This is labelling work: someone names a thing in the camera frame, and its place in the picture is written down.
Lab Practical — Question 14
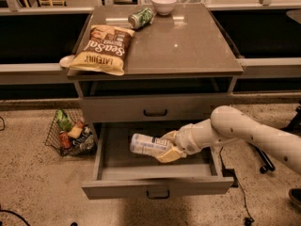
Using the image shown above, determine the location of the dark shoe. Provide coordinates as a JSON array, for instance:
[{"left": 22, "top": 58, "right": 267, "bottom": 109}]
[{"left": 289, "top": 188, "right": 301, "bottom": 207}]

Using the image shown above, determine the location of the green soda can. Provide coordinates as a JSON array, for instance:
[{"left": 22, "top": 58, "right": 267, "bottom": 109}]
[{"left": 128, "top": 8, "right": 154, "bottom": 29}]

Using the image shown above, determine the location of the white bowl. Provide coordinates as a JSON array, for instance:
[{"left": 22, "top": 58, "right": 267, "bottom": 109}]
[{"left": 151, "top": 0, "right": 177, "bottom": 15}]

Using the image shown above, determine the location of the sea salt chips bag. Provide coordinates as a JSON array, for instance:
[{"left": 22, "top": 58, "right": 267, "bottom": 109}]
[{"left": 70, "top": 24, "right": 135, "bottom": 75}]

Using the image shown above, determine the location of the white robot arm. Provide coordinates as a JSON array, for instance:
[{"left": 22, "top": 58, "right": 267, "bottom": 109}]
[{"left": 155, "top": 105, "right": 301, "bottom": 173}]

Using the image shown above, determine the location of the grey drawer cabinet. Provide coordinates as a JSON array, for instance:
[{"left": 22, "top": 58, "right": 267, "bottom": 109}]
[{"left": 66, "top": 3, "right": 245, "bottom": 136}]

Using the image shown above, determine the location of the red can in basket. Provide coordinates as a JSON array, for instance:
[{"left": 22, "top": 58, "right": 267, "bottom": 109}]
[{"left": 59, "top": 131, "right": 71, "bottom": 150}]

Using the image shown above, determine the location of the closed grey upper drawer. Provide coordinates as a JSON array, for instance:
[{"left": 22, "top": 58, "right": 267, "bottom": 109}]
[{"left": 79, "top": 93, "right": 231, "bottom": 122}]

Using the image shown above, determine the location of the black floor cable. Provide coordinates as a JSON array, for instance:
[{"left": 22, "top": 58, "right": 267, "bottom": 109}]
[{"left": 218, "top": 146, "right": 256, "bottom": 226}]

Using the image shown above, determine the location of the white round plate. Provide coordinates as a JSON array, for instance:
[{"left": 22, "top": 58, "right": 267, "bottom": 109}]
[{"left": 59, "top": 55, "right": 75, "bottom": 68}]

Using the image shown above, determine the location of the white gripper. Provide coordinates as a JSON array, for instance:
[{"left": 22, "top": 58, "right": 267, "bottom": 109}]
[{"left": 155, "top": 123, "right": 201, "bottom": 163}]

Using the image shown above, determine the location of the yellow item in basket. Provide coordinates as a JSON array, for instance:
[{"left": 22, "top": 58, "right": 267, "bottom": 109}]
[{"left": 68, "top": 126, "right": 82, "bottom": 138}]

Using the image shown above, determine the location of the open grey lower drawer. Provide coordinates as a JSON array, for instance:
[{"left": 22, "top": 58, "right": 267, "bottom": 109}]
[{"left": 82, "top": 121, "right": 234, "bottom": 200}]

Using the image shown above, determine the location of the wire basket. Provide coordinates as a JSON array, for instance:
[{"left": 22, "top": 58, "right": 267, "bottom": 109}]
[{"left": 45, "top": 109, "right": 97, "bottom": 156}]

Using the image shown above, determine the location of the green snack bag in basket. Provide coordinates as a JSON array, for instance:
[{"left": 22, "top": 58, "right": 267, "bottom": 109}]
[{"left": 55, "top": 109, "right": 72, "bottom": 132}]

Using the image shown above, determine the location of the black wheeled stand base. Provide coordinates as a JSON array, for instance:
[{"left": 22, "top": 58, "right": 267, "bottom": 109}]
[{"left": 249, "top": 107, "right": 301, "bottom": 174}]

